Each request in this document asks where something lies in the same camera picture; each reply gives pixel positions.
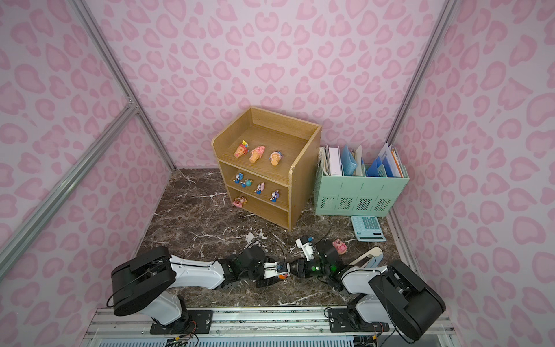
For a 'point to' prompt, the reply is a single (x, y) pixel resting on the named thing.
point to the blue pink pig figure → (260, 188)
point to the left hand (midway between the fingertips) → (281, 268)
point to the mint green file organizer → (357, 195)
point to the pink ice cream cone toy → (256, 154)
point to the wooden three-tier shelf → (270, 165)
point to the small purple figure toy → (274, 196)
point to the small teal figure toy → (248, 182)
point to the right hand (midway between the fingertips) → (287, 269)
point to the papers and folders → (334, 161)
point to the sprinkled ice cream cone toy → (243, 149)
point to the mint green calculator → (368, 228)
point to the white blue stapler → (371, 259)
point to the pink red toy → (283, 277)
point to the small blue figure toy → (238, 177)
